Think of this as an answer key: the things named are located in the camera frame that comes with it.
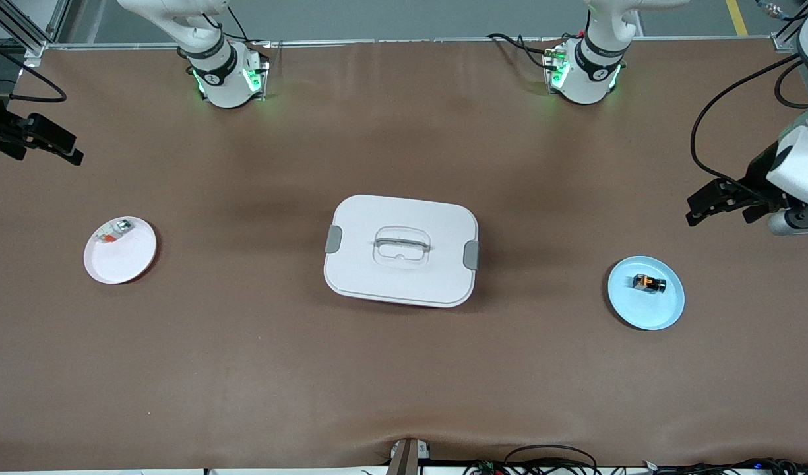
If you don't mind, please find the black cable bundle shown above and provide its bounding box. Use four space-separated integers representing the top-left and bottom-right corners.
463 444 808 475

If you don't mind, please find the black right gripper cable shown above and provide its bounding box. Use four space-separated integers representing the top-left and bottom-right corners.
0 36 68 103

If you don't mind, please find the pale pink round plate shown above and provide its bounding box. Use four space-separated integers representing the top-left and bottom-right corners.
84 216 158 285

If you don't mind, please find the brown table cover mat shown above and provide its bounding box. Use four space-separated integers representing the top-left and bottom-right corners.
0 38 808 470

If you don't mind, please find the aluminium frame profile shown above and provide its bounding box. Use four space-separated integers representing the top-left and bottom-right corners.
0 0 71 67
773 0 800 50

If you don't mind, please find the brown camera mount post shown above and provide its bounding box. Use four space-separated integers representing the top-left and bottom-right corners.
386 437 421 475

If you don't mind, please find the small white mount bracket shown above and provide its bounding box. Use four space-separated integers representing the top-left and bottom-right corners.
390 441 432 460

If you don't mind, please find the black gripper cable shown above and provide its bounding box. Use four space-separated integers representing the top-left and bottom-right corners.
691 53 808 199
0 36 68 103

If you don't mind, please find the grey switch with orange block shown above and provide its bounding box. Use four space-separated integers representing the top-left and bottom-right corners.
95 220 134 245

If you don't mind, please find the orange push-button switch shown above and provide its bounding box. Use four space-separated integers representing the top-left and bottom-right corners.
631 272 667 294

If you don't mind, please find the white lidded storage box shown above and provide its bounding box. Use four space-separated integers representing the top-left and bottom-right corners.
323 194 480 309

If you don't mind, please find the black arm base cable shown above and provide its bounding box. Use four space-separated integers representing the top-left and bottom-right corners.
486 32 566 70

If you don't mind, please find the light blue round plate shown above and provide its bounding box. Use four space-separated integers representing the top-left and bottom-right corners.
607 255 685 331

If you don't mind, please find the silver table edge rail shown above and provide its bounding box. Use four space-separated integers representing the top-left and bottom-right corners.
44 36 784 51

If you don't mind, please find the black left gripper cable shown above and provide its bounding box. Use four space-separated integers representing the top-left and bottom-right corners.
691 53 808 199

